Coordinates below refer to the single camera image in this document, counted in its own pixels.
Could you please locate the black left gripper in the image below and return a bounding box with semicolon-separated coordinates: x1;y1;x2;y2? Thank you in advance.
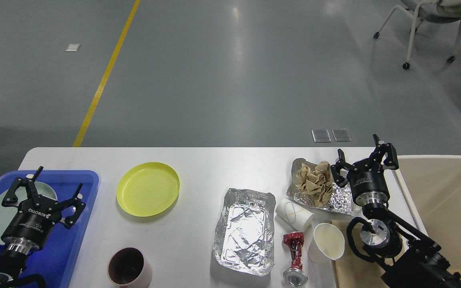
1;166;86;246

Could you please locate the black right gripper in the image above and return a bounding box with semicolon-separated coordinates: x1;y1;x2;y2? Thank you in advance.
331;134;399;204

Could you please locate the pink mug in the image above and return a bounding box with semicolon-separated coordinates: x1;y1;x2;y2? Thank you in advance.
107;247;152;288

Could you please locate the yellow plastic plate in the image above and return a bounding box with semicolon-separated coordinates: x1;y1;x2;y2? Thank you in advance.
116;162;180;217

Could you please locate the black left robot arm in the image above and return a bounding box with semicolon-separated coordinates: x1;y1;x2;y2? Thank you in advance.
0;166;86;288

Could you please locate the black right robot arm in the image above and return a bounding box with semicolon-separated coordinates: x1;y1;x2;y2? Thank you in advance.
331;134;461;288

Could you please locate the right floor socket plate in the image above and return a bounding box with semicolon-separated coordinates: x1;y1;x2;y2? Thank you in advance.
332;129;353;142

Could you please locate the floor socket plate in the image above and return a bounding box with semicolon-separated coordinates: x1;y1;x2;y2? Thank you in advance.
332;129;353;142
311;129;332;143

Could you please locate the small crumpled foil tray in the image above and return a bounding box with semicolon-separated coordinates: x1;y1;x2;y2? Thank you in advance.
287;158;360;216

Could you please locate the pale green plate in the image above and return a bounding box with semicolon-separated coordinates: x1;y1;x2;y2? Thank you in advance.
0;182;58;245

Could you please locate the crumpled brown paper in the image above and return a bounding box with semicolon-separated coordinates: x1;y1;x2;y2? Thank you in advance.
295;160;334;207

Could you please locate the blue plastic tray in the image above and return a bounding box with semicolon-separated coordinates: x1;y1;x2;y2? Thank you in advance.
0;170;100;288

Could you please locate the left floor socket plate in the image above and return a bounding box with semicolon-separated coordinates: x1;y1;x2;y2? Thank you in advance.
311;129;332;143

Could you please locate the lying white paper cup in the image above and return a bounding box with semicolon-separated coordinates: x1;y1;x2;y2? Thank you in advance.
275;198;314;232

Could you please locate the beige plastic bin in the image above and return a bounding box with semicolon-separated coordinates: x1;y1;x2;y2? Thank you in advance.
395;155;461;272

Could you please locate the crushed white paper cup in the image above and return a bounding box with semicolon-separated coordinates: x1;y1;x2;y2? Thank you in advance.
308;223;345;264

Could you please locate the brown paper sheet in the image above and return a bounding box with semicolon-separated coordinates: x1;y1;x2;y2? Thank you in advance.
331;220;388;288

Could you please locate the crushed red can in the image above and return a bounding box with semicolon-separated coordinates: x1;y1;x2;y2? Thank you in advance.
283;231;309;287

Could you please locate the large foil tray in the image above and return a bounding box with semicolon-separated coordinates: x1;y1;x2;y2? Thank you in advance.
212;188;276;276

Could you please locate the white office chair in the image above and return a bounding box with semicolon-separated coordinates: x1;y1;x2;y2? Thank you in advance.
373;0;461;70

